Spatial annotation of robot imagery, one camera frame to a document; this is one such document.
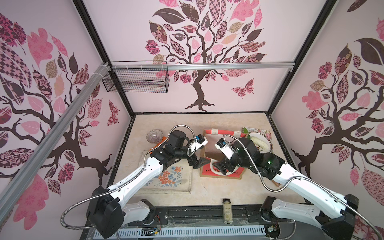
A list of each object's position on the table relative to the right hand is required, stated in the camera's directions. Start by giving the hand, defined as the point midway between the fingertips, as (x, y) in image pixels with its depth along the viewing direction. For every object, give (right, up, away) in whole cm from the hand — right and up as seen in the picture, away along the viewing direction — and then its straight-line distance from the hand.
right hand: (219, 155), depth 71 cm
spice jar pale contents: (+4, -30, -1) cm, 30 cm away
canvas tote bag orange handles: (-23, -17, +13) cm, 31 cm away
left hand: (-7, -1, +2) cm, 7 cm away
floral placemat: (+40, +9, +35) cm, 54 cm away
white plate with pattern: (+37, +7, +32) cm, 49 cm away
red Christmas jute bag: (-4, +2, -8) cm, 9 cm away
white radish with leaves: (+31, +3, +26) cm, 41 cm away
